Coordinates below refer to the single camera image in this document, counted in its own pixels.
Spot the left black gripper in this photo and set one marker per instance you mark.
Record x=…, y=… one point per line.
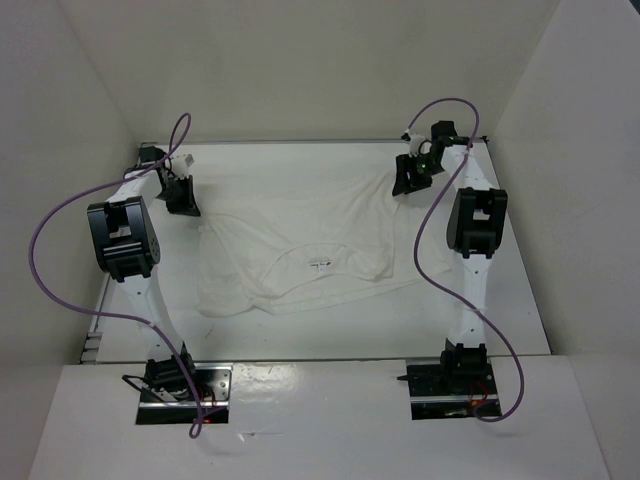
x=187, y=205

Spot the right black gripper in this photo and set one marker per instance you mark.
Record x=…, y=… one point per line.
x=404, y=164

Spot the white tank top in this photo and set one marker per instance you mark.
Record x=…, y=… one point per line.
x=296, y=251

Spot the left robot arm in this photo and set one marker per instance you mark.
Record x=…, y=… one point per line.
x=166, y=351

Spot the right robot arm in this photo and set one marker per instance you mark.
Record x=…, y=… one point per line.
x=474, y=233

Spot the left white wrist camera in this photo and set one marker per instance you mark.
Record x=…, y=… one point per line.
x=179, y=165

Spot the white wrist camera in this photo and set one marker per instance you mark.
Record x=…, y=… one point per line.
x=414, y=142
x=179, y=165

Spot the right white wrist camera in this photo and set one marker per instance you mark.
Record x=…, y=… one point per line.
x=414, y=142

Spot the aluminium table edge rail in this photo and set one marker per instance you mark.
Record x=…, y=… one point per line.
x=124, y=239

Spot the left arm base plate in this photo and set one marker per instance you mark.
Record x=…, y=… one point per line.
x=176, y=406

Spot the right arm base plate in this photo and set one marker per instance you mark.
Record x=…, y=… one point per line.
x=436, y=395

